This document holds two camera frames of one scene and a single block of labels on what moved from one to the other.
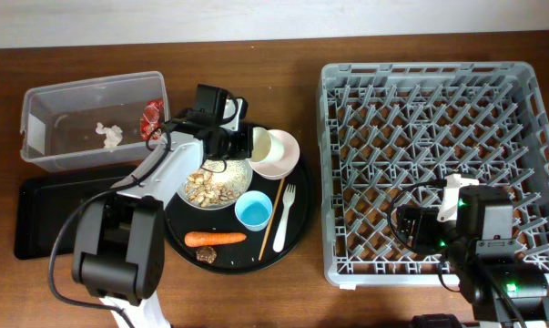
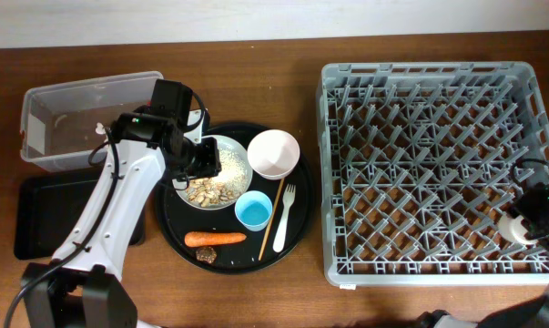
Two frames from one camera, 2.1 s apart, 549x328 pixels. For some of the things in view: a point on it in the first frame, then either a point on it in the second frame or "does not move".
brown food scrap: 207,254 does not move
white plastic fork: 289,198 does not move
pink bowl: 281,168 does not move
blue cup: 253,210 does not move
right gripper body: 426,234 to 542,211
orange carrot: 197,239 does not move
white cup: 266,146 to 514,228
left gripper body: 235,144 to 199,159
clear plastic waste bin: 93,125 does not move
